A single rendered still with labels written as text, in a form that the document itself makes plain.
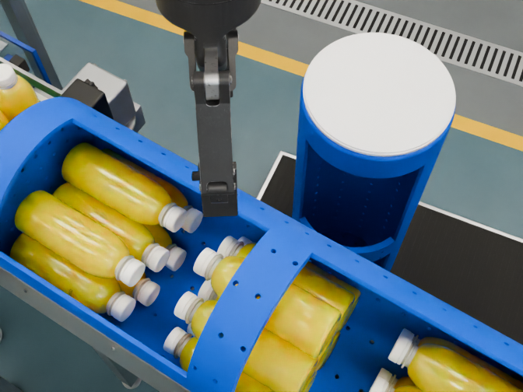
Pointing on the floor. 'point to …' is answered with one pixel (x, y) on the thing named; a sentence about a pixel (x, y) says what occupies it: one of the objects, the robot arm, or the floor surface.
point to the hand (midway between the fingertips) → (218, 143)
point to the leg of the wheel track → (121, 372)
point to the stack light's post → (29, 34)
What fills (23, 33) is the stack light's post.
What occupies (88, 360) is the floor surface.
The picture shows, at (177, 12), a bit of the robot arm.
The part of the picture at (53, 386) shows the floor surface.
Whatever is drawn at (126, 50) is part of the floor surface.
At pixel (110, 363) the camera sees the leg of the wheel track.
